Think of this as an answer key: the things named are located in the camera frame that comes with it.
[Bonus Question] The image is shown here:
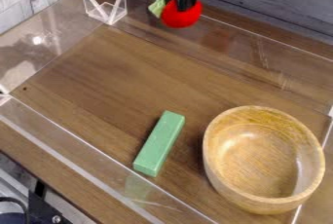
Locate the red plush tomato toy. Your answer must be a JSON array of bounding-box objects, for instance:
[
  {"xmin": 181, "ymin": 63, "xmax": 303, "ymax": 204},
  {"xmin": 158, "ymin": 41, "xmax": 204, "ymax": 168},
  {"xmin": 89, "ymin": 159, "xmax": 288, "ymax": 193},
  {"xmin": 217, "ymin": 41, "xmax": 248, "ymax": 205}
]
[{"xmin": 149, "ymin": 0, "xmax": 204, "ymax": 28}]

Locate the clear acrylic barrier wall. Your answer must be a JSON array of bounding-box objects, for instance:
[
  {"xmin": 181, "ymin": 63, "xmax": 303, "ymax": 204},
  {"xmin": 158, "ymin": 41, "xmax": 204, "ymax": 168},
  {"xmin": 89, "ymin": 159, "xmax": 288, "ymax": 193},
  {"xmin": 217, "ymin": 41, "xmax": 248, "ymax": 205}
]
[{"xmin": 0, "ymin": 0, "xmax": 333, "ymax": 224}]

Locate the clear acrylic corner bracket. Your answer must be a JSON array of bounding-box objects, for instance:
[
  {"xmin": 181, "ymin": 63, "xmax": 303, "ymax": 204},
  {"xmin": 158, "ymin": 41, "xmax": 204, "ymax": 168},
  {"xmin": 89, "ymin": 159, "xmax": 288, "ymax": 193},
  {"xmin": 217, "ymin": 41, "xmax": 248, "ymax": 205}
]
[{"xmin": 83, "ymin": 0, "xmax": 128, "ymax": 25}]

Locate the wooden bowl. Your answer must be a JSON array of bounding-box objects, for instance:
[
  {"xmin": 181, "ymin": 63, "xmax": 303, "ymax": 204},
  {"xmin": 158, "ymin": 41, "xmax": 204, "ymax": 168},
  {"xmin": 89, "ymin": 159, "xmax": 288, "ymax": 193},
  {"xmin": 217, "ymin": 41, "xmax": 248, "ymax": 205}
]
[{"xmin": 202, "ymin": 105, "xmax": 325, "ymax": 214}]

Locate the black cable and equipment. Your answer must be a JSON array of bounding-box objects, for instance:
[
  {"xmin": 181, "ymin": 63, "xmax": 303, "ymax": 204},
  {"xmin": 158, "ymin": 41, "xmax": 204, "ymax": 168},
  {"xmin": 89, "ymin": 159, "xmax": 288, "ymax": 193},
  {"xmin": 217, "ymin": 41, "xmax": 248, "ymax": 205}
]
[{"xmin": 0, "ymin": 195, "xmax": 74, "ymax": 224}]

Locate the green rectangular block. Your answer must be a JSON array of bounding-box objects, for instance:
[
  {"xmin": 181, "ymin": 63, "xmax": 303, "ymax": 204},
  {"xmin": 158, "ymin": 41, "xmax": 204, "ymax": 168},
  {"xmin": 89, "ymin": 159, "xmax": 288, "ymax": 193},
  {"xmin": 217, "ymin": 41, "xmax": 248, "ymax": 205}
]
[{"xmin": 133, "ymin": 111, "xmax": 185, "ymax": 177}]

